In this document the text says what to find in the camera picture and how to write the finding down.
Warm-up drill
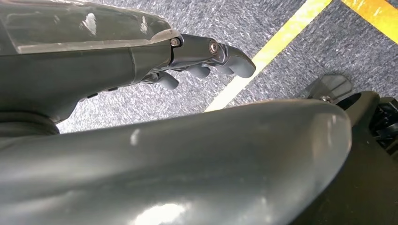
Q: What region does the robot left arm ribbed sleeve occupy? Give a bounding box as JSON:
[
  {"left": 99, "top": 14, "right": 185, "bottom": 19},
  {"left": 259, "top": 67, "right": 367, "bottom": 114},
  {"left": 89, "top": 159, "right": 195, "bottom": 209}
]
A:
[{"left": 0, "top": 111, "right": 60, "bottom": 139}]

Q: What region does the robot grey body shell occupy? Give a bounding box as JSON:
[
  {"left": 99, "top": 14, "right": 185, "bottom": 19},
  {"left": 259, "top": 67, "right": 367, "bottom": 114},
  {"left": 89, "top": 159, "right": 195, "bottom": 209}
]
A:
[{"left": 0, "top": 99, "right": 353, "bottom": 225}]

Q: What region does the grey angled plate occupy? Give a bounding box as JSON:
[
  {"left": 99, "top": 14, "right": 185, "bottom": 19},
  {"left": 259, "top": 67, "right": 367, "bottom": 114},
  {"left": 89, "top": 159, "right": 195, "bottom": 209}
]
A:
[{"left": 299, "top": 74, "right": 354, "bottom": 105}]

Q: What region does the robot black base part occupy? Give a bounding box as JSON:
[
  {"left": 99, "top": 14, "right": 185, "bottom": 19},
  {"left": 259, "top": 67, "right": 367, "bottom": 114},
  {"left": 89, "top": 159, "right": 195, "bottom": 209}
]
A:
[{"left": 291, "top": 90, "right": 398, "bottom": 225}]

